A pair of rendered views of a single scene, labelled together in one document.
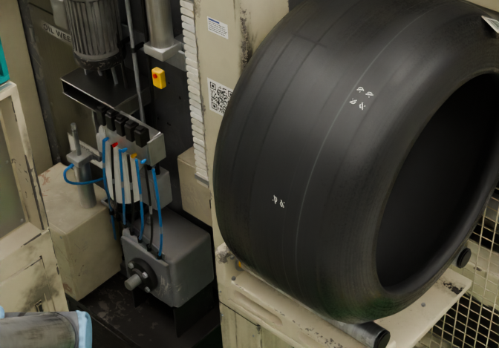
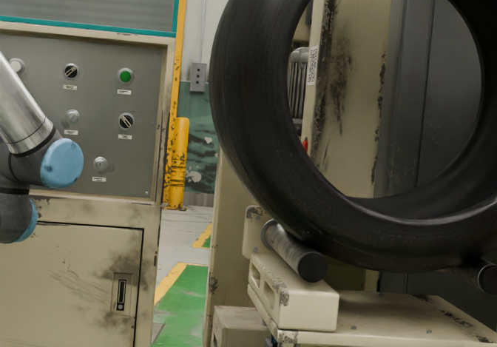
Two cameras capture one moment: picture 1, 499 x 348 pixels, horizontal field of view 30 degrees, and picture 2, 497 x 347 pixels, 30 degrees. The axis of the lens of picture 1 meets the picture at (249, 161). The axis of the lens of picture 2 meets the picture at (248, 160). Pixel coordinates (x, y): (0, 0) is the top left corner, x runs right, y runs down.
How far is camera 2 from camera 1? 1.50 m
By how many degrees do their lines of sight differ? 50
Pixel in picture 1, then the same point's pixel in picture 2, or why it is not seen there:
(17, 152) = (161, 113)
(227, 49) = (320, 1)
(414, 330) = (391, 334)
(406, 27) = not seen: outside the picture
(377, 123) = not seen: outside the picture
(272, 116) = not seen: outside the picture
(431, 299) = (445, 334)
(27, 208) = (155, 183)
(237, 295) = (254, 277)
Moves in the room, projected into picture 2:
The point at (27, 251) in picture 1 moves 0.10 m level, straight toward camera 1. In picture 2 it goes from (131, 212) to (109, 215)
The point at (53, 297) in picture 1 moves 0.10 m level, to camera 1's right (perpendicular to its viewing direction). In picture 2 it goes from (140, 288) to (172, 296)
